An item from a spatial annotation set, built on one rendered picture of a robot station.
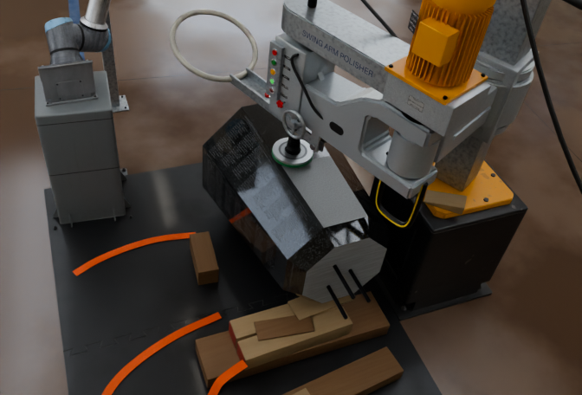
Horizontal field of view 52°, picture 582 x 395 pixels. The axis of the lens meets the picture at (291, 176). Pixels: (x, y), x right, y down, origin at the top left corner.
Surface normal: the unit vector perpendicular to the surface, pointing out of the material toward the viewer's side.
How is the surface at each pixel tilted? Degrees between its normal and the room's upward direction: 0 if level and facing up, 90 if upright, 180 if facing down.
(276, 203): 45
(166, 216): 0
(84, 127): 90
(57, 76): 90
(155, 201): 0
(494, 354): 0
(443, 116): 90
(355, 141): 90
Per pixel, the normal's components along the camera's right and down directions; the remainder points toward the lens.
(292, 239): -0.56, -0.36
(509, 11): -0.62, 0.48
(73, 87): 0.39, 0.66
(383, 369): 0.10, -0.73
